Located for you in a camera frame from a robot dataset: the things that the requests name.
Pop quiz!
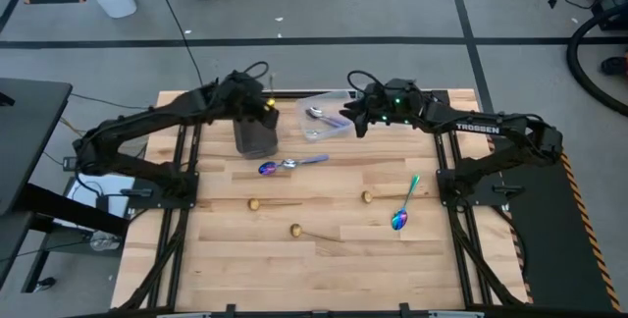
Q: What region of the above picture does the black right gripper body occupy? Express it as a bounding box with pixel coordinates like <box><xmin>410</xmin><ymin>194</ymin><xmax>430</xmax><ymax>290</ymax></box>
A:
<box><xmin>365</xmin><ymin>79</ymin><xmax>433</xmax><ymax>126</ymax></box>

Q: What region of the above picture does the black box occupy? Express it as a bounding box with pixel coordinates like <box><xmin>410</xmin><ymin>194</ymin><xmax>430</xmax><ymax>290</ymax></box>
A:
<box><xmin>591</xmin><ymin>0</ymin><xmax>628</xmax><ymax>32</ymax></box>

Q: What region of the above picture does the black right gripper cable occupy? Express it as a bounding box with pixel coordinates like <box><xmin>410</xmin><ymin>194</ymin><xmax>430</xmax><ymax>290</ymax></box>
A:
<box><xmin>346</xmin><ymin>69</ymin><xmax>390</xmax><ymax>96</ymax></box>

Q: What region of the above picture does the dark grey plastic bin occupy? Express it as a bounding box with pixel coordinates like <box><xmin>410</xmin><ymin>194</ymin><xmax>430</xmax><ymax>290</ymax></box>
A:
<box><xmin>232</xmin><ymin>111</ymin><xmax>280</xmax><ymax>160</ymax></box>

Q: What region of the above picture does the clear plastic bottle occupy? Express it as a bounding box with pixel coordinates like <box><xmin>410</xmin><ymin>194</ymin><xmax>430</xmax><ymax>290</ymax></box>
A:
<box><xmin>88</xmin><ymin>231</ymin><xmax>122</xmax><ymax>253</ymax></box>

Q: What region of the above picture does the black desk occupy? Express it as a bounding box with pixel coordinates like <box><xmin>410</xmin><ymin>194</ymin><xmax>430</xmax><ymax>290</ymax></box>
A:
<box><xmin>0</xmin><ymin>77</ymin><xmax>130</xmax><ymax>293</ymax></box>

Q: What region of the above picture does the clear plastic bin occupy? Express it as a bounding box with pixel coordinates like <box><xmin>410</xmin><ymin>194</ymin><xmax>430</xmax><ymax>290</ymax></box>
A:
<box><xmin>295</xmin><ymin>89</ymin><xmax>356</xmax><ymax>143</ymax></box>

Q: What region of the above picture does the white sheet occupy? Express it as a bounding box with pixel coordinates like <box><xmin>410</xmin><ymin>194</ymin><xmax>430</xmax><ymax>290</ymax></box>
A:
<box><xmin>52</xmin><ymin>170</ymin><xmax>136</xmax><ymax>234</ymax></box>

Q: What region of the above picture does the black aluminium table frame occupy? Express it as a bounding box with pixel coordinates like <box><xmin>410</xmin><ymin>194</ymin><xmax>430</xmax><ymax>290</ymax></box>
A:
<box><xmin>111</xmin><ymin>89</ymin><xmax>531</xmax><ymax>318</ymax></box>

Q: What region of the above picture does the iridescent rainbow metal spoon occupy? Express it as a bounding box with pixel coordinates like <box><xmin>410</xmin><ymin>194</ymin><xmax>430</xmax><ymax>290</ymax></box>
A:
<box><xmin>257</xmin><ymin>158</ymin><xmax>313</xmax><ymax>178</ymax></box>
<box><xmin>390</xmin><ymin>174</ymin><xmax>422</xmax><ymax>233</ymax></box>

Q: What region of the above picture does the thick black hose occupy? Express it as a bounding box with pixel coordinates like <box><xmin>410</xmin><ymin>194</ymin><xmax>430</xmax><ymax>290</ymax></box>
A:
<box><xmin>565</xmin><ymin>6</ymin><xmax>628</xmax><ymax>119</ymax></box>

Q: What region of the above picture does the black shoe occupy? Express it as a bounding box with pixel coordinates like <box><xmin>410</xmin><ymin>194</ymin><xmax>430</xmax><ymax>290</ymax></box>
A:
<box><xmin>600</xmin><ymin>55</ymin><xmax>628</xmax><ymax>77</ymax></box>

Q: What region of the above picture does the large hazard-striped black mat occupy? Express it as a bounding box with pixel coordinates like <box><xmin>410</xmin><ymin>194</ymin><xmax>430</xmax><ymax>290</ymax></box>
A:
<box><xmin>490</xmin><ymin>135</ymin><xmax>623</xmax><ymax>313</ymax></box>

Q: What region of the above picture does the wooden spoon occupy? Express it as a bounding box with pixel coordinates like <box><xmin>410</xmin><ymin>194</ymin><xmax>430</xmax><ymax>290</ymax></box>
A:
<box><xmin>361</xmin><ymin>189</ymin><xmax>418</xmax><ymax>205</ymax></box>
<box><xmin>289</xmin><ymin>222</ymin><xmax>345</xmax><ymax>244</ymax></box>
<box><xmin>246</xmin><ymin>197</ymin><xmax>304</xmax><ymax>213</ymax></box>

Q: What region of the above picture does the long black floor cable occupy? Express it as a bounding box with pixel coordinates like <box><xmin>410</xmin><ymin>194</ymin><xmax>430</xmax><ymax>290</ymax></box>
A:
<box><xmin>148</xmin><ymin>0</ymin><xmax>206</xmax><ymax>89</ymax></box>

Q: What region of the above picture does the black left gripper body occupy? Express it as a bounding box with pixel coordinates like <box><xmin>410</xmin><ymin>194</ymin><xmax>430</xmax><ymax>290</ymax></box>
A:
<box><xmin>214</xmin><ymin>71</ymin><xmax>269</xmax><ymax>121</ymax></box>

